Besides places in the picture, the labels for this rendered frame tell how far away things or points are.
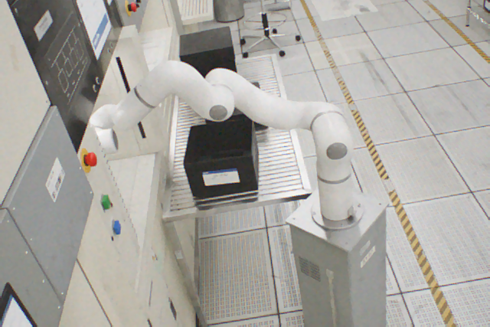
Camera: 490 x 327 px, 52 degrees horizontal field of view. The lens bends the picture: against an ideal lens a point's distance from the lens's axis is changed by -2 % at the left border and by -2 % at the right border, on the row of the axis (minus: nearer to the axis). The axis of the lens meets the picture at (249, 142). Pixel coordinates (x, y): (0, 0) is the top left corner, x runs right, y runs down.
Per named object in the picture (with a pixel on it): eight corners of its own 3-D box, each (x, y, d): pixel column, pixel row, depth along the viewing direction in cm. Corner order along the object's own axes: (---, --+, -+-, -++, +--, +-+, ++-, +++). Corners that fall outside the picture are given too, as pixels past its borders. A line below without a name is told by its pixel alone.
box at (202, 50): (241, 88, 278) (233, 45, 264) (189, 98, 279) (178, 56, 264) (236, 65, 302) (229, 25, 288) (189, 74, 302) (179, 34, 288)
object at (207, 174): (191, 197, 209) (181, 165, 200) (198, 157, 232) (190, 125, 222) (259, 190, 206) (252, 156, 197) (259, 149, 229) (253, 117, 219)
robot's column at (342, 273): (389, 325, 232) (390, 202, 189) (357, 372, 216) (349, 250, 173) (338, 298, 248) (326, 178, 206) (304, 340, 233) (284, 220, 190)
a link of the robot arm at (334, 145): (347, 159, 183) (344, 103, 170) (358, 193, 168) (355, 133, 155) (314, 165, 184) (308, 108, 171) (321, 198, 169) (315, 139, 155)
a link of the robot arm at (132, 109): (136, 66, 164) (79, 122, 175) (135, 96, 153) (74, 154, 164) (157, 81, 170) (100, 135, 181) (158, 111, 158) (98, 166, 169)
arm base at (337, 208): (373, 205, 189) (371, 166, 178) (344, 237, 178) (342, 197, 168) (329, 188, 200) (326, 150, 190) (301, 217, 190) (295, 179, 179)
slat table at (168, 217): (326, 312, 243) (312, 192, 200) (202, 331, 245) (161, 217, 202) (289, 154, 350) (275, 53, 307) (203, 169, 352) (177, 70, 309)
